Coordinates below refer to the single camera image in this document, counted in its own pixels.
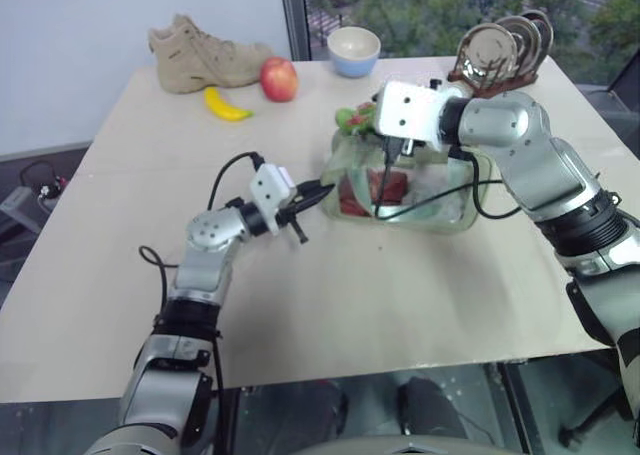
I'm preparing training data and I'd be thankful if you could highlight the green plush keychain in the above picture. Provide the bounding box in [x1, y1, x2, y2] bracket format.
[334, 102, 380, 139]

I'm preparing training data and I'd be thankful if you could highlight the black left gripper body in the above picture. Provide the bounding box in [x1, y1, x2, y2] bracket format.
[275, 181, 312, 230]

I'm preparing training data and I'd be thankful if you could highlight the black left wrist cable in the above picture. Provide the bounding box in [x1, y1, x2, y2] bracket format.
[206, 151, 266, 211]

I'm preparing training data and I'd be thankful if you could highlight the shiny metal plate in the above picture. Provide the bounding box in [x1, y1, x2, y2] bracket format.
[519, 9, 555, 72]
[492, 15, 540, 79]
[459, 22, 519, 84]

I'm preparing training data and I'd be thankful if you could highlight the red item inside pouch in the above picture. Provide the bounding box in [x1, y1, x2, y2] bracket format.
[338, 169, 410, 217]

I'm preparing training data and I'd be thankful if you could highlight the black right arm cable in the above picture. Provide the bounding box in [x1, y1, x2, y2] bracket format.
[447, 146, 524, 221]

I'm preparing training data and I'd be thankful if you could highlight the dark window frame post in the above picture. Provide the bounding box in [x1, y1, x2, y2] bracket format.
[277, 0, 314, 62]

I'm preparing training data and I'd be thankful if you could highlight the black table frame leg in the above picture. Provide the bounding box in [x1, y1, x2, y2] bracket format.
[498, 361, 533, 455]

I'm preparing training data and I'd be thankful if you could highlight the grey robot torso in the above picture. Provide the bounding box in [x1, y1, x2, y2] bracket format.
[298, 436, 522, 455]

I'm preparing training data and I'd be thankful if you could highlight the blue and cream bowl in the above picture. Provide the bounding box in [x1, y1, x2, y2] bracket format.
[326, 25, 383, 80]

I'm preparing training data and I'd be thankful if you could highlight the brown wooden plate rack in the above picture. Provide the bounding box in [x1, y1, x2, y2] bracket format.
[446, 64, 542, 100]

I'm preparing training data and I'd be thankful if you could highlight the red apple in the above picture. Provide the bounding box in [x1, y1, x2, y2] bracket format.
[259, 56, 300, 104]

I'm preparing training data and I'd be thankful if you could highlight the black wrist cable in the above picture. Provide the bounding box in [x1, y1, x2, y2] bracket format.
[373, 152, 504, 221]
[206, 151, 266, 211]

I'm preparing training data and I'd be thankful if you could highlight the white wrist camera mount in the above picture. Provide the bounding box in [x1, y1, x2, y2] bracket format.
[249, 163, 298, 237]
[374, 80, 462, 152]

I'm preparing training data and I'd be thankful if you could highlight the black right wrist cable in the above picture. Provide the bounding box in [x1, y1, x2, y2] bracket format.
[373, 152, 504, 221]

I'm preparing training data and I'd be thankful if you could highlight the black chair back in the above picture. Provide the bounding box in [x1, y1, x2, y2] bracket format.
[607, 48, 640, 112]

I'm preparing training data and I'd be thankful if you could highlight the yellow toy banana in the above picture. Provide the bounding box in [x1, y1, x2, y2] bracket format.
[203, 86, 256, 123]

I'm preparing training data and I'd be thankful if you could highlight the translucent green zip pouch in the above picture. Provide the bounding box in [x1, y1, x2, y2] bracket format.
[319, 128, 497, 237]

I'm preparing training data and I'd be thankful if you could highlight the beige suede boot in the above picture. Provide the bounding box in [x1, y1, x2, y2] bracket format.
[147, 14, 276, 96]

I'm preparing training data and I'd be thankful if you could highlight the dark rounded shape under table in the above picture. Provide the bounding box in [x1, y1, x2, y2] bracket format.
[396, 376, 469, 442]

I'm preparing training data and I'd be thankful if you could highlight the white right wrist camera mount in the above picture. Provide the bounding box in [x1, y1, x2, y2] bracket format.
[374, 80, 462, 152]

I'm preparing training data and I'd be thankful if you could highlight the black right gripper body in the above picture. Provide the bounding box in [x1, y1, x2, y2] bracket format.
[382, 135, 418, 161]

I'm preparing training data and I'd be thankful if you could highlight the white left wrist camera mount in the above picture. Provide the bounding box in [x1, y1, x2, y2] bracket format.
[249, 163, 298, 237]

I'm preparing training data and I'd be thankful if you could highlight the cables and device on floor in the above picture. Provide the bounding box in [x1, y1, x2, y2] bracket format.
[18, 159, 70, 202]

